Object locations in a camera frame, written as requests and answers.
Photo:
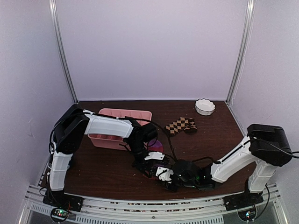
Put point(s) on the pink divided plastic tray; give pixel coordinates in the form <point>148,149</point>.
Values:
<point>108,130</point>

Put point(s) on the aluminium front frame rail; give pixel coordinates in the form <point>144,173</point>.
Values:
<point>205,210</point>

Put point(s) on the white scalloped bowl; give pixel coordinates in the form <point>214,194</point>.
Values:
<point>204,107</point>

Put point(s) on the aluminium right corner post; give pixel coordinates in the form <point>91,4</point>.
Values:
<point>242,50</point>

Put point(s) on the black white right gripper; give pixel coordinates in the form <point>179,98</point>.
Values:
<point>172,189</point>

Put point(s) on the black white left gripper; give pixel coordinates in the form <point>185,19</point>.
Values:
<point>149,163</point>

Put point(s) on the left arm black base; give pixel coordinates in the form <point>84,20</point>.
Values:
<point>61,200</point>

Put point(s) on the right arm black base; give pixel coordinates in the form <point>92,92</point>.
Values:
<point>242,200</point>

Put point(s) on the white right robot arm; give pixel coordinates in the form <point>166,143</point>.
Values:
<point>267,145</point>

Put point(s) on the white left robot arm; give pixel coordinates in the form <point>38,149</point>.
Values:
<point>68,135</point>

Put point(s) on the brown checkered sock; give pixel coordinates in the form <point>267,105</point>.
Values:
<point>183,124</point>

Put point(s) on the magenta purple sock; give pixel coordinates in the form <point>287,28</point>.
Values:
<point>154,145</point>

